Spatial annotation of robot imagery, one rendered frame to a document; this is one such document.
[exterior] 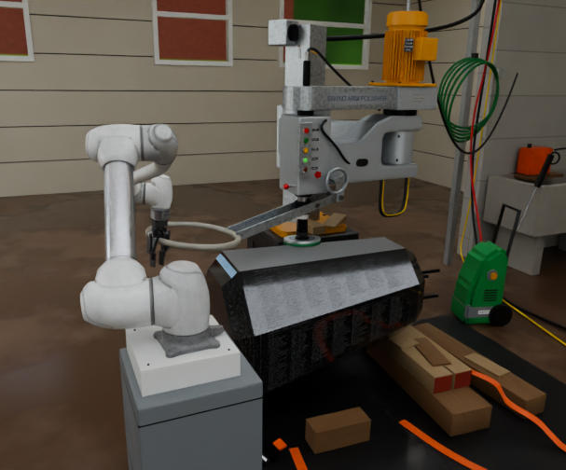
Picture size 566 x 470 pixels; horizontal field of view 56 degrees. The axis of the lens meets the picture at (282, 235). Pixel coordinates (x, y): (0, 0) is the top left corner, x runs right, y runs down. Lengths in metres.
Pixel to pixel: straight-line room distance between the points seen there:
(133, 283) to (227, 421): 0.53
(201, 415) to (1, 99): 7.18
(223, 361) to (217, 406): 0.14
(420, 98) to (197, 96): 5.94
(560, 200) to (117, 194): 4.22
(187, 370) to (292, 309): 0.99
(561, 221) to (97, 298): 4.46
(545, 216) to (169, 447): 4.16
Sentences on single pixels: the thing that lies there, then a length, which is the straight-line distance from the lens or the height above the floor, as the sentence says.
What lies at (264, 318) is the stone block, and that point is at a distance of 2.54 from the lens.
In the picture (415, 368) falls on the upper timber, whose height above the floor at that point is 0.20.
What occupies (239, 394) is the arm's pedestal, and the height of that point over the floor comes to 0.77.
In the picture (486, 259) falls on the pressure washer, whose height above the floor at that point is 0.51.
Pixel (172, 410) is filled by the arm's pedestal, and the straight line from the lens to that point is 1.71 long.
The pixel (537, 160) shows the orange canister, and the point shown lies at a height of 1.00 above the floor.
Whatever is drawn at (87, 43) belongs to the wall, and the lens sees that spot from 8.52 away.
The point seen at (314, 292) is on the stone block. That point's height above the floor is 0.70.
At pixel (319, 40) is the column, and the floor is 1.96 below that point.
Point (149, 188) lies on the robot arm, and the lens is 2.53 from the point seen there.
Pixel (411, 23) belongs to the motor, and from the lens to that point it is 3.23.
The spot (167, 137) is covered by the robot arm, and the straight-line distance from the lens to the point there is 1.97.
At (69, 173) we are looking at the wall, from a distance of 8.62.
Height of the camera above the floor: 1.74
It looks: 17 degrees down
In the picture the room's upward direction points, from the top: 1 degrees clockwise
